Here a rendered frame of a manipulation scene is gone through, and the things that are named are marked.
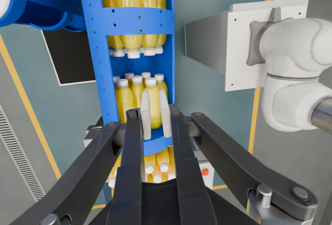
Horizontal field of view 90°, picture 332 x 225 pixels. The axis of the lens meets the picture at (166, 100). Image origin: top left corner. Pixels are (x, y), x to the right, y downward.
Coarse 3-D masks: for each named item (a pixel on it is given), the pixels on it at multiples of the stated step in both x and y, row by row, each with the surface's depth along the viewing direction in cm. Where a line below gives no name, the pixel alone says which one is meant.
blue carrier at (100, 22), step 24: (96, 0) 42; (168, 0) 57; (96, 24) 45; (120, 24) 43; (144, 24) 44; (168, 24) 49; (96, 48) 48; (168, 48) 64; (96, 72) 52; (120, 72) 72; (168, 72) 68; (168, 96) 72; (144, 144) 57; (168, 144) 63
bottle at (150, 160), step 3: (144, 156) 84; (147, 156) 83; (150, 156) 83; (153, 156) 83; (144, 159) 82; (147, 159) 81; (150, 159) 81; (153, 159) 82; (147, 162) 80; (150, 162) 80; (153, 162) 81; (153, 165) 81
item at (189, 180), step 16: (176, 112) 15; (176, 128) 13; (176, 144) 11; (176, 160) 9; (192, 160) 9; (176, 176) 8; (192, 176) 8; (192, 192) 7; (192, 208) 6; (208, 208) 6; (192, 224) 6; (208, 224) 5
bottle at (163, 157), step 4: (160, 152) 85; (164, 152) 85; (168, 152) 88; (156, 156) 86; (160, 156) 83; (164, 156) 83; (168, 156) 84; (160, 160) 82; (164, 160) 81; (168, 160) 82; (160, 164) 80; (168, 164) 82
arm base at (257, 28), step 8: (272, 8) 65; (280, 8) 64; (272, 16) 65; (280, 16) 64; (256, 24) 66; (264, 24) 66; (272, 24) 63; (256, 32) 67; (256, 40) 67; (256, 48) 67; (248, 56) 72; (256, 56) 70; (248, 64) 72
